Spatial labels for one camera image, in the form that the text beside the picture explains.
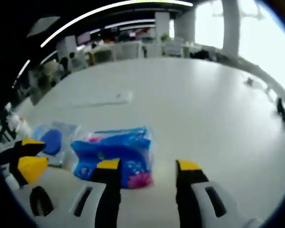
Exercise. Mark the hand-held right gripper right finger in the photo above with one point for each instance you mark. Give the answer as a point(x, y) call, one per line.
point(187, 190)

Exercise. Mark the clear bag with blue sponge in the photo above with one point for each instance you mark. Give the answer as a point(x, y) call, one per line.
point(54, 140)

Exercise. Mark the long ceiling light strip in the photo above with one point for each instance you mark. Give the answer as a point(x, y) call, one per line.
point(97, 19)

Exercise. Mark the blue tissue pack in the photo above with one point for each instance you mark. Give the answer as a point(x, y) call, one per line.
point(118, 147)

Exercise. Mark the black object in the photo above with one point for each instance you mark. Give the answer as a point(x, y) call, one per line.
point(282, 110)

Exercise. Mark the potted plant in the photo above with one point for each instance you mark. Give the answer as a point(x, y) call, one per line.
point(165, 38)

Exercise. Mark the wall monitor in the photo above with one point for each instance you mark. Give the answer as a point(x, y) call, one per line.
point(83, 38)

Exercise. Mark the white table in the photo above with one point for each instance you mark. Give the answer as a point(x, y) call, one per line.
point(180, 107)

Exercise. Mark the square ceiling panel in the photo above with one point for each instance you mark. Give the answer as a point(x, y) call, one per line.
point(42, 26)

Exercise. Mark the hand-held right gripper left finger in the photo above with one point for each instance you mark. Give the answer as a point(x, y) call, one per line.
point(109, 190)

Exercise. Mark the small grey table object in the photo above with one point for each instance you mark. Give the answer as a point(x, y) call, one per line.
point(249, 82)

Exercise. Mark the clear water bottle red label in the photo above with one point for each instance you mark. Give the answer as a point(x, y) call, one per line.
point(22, 128)

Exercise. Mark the row of white office chairs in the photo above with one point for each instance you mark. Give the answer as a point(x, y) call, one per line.
point(152, 48)

